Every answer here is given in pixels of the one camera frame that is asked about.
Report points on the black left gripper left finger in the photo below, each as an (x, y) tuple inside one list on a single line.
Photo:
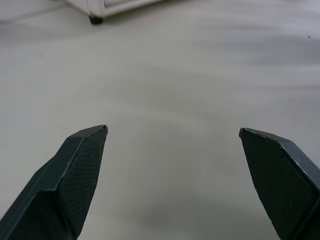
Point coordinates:
[(62, 190)]

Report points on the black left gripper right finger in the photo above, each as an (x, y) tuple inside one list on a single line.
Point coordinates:
[(282, 182)]

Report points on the white appliance with black foot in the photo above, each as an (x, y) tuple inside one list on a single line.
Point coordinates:
[(120, 7)]

